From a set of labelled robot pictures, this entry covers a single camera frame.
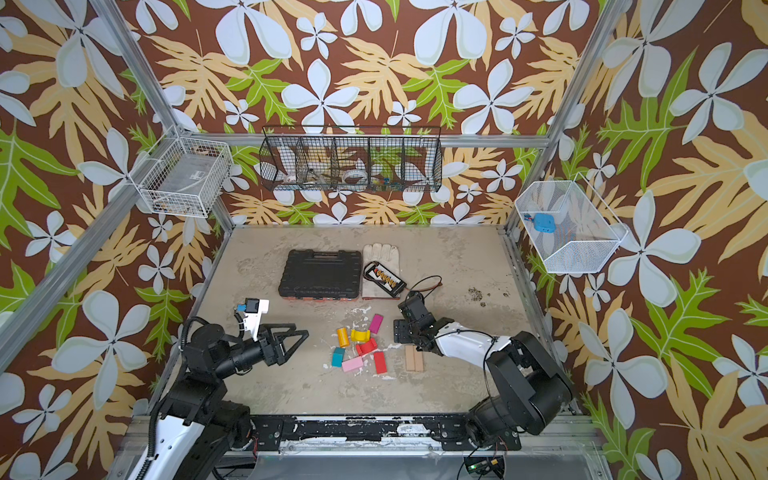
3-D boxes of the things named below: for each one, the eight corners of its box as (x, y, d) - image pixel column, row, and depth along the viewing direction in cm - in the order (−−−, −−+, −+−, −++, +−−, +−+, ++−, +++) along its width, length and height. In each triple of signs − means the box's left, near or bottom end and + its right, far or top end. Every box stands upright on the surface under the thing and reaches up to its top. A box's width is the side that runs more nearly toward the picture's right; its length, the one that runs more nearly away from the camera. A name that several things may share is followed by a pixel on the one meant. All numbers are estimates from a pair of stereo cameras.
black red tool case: (279, 303, 101) (274, 294, 96) (290, 259, 113) (286, 249, 108) (360, 303, 101) (359, 294, 96) (362, 259, 113) (362, 249, 108)
